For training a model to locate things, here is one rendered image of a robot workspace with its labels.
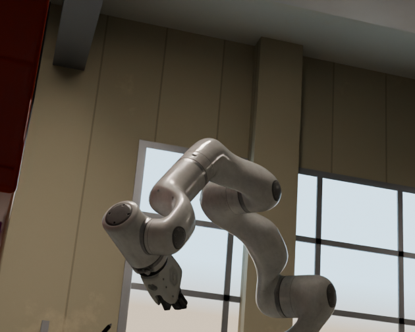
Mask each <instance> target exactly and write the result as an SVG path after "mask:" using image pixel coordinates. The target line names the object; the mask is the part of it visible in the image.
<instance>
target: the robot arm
mask: <svg viewBox="0 0 415 332"><path fill-rule="evenodd" d="M200 191H201V193H200V206H201V209H202V211H203V212H204V214H205V215H206V217H207V218H208V219H209V220H210V221H211V222H213V223H214V224H216V225H217V226H218V227H220V228H222V229H224V230H225V231H227V232H228V233H231V234H232V235H234V236H235V237H237V239H239V240H240V241H241V242H242V243H243V245H245V247H246V249H247V251H248V253H249V254H250V256H251V258H252V260H253V262H254V265H255V267H256V272H257V287H256V304H257V306H258V308H259V310H260V311H261V312H262V313H263V314H264V315H266V316H268V317H271V318H298V319H297V321H296V323H295V324H294V325H293V326H292V327H291V328H290V329H288V330H287V331H285V332H320V330H321V328H322V327H323V326H324V325H325V323H326V322H327V320H328V319H329V318H330V317H331V315H332V313H333V312H334V310H335V306H336V303H337V293H336V290H335V287H334V285H333V284H332V282H331V281H330V280H329V279H328V278H326V277H324V276H321V275H288V276H283V275H280V273H281V272H282V270H283V269H284V268H285V266H286V264H287V260H288V252H287V247H286V245H285V242H284V240H283V238H282V236H281V234H280V232H279V230H278V229H277V227H276V226H275V224H274V223H273V222H272V221H270V220H269V219H268V218H266V217H264V216H262V215H260V214H258V213H256V212H262V211H267V210H270V209H271V208H274V207H275V206H276V205H277V204H278V202H279V200H280V198H281V192H282V190H281V186H280V184H279V181H278V180H277V179H276V177H275V176H274V175H273V174H272V173H271V172H270V171H268V170H267V169H266V168H264V167H262V166H261V165H258V164H256V163H253V162H251V161H248V160H245V159H243V158H241V157H239V156H237V155H235V154H233V153H232V152H230V151H229V150H228V149H227V148H226V147H225V146H224V145H223V144H222V143H221V142H219V141H218V140H216V139H213V138H204V139H201V140H199V141H197V142H196V143H195V144H193V145H192V146H191V147H190V148H189V149H188V150H187V151H186V152H185V153H184V154H183V155H182V156H181V157H180V158H179V159H178V160H177V161H176V163H175V164H174V165H173V166H172V167H171V168H170V169H169V170H168V171H167V172H166V173H165V174H164V175H163V176H162V177H161V178H160V179H159V180H158V181H157V182H156V183H155V185H154V186H153V188H152V189H151V191H150V195H149V204H150V206H151V208H152V209H153V210H154V211H155V212H156V213H158V214H160V215H162V216H164V218H161V219H154V218H151V217H148V216H146V215H144V214H143V213H142V211H141V209H140V208H139V207H138V205H137V204H136V203H135V202H132V201H128V200H127V201H122V202H118V203H116V204H115V205H113V206H111V207H110V208H109V209H108V210H107V211H106V212H105V214H104V216H103V219H102V225H103V228H104V229H105V231H106V232H107V234H108V235H109V236H110V238H111V240H112V241H113V242H114V243H115V245H116V246H117V248H118V249H119V250H120V252H121V254H122V255H123V256H124V258H125V259H126V260H127V262H128V263H129V265H130V266H131V268H132V269H133V270H134V272H135V273H137V274H140V276H141V279H142V281H143V284H144V286H145V287H146V289H147V291H148V293H149V294H150V296H151V297H152V299H153V301H154V302H155V303H156V304H157V305H160V304H161V305H162V306H163V309H164V310H170V309H171V306H172V307H173V308H174V309H175V310H181V309H187V304H188V302H187V300H186V299H185V297H184V296H183V294H182V293H181V289H180V283H181V279H182V269H181V267H180V265H179V264H178V262H177V261H176V259H174V257H173V256H172V255H173V254H176V253H177V252H178V251H179V250H180V249H182V247H183V246H184V245H185V244H186V243H187V242H188V240H189V239H190V237H191V236H192V234H193V232H194V230H195V228H196V217H195V213H194V209H193V207H192V204H191V201H192V200H193V199H194V198H195V197H196V196H197V195H198V194H199V192H200Z"/></svg>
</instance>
